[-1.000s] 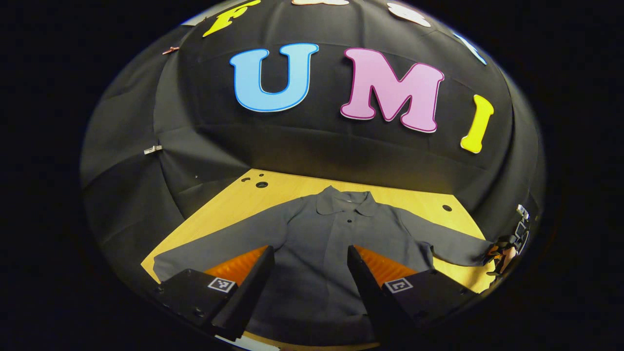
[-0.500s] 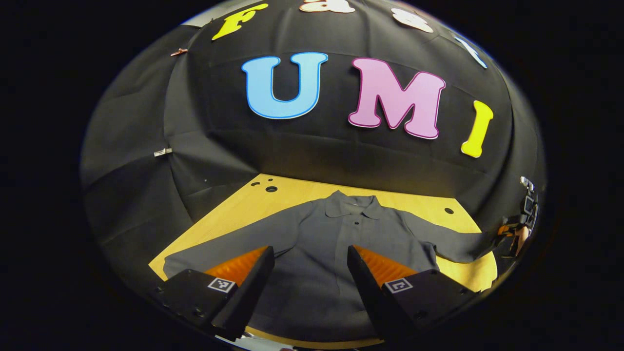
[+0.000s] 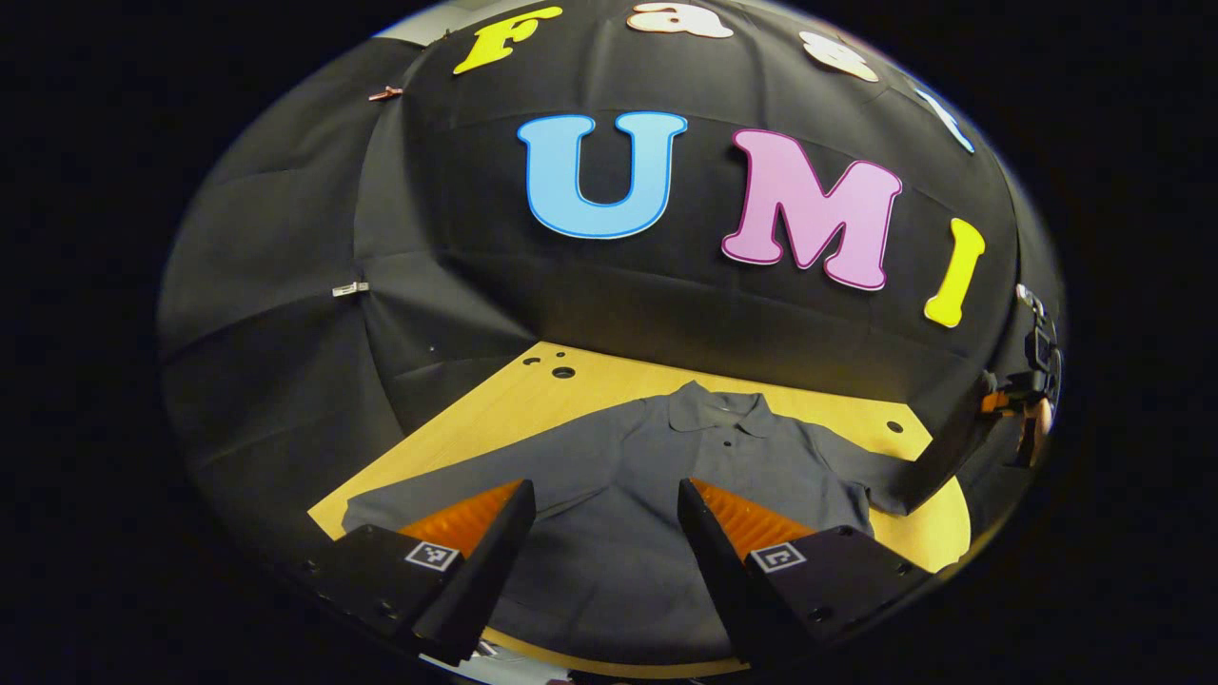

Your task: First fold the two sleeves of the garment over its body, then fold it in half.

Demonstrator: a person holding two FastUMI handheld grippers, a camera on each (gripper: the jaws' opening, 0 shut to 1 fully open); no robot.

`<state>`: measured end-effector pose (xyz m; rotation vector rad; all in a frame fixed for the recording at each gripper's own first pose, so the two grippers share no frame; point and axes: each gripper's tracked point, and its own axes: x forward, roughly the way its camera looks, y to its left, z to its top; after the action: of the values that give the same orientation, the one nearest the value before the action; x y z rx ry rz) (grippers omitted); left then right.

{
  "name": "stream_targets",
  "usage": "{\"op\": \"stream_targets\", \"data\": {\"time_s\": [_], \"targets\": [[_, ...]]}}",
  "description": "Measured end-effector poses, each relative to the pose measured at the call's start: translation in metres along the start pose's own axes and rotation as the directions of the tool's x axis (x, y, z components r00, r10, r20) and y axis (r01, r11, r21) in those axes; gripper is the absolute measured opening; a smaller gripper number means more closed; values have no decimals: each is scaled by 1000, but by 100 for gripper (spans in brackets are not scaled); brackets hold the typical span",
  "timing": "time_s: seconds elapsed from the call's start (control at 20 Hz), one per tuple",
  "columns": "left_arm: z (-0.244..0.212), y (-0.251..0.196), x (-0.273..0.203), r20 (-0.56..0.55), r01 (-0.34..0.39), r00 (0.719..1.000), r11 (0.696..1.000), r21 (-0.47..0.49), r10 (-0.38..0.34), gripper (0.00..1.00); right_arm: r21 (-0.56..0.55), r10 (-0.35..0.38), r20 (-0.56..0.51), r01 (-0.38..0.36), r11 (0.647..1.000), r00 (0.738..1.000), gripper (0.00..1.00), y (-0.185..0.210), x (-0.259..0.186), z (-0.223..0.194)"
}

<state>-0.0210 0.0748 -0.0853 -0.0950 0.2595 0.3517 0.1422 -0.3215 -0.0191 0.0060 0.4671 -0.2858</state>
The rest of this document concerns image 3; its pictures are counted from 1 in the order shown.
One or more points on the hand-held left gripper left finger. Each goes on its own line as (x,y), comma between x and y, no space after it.
(485,571)

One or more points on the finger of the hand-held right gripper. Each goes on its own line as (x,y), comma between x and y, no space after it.
(947,447)

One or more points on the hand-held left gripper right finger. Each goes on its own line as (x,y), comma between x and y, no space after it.
(723,571)

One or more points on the grey polo shirt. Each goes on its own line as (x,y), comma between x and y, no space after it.
(618,457)

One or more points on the black backdrop cloth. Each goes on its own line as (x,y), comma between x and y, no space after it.
(285,381)

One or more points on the silver cloth clip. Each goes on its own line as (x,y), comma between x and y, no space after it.
(350,287)

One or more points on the copper cloth clip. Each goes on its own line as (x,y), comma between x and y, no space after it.
(385,92)

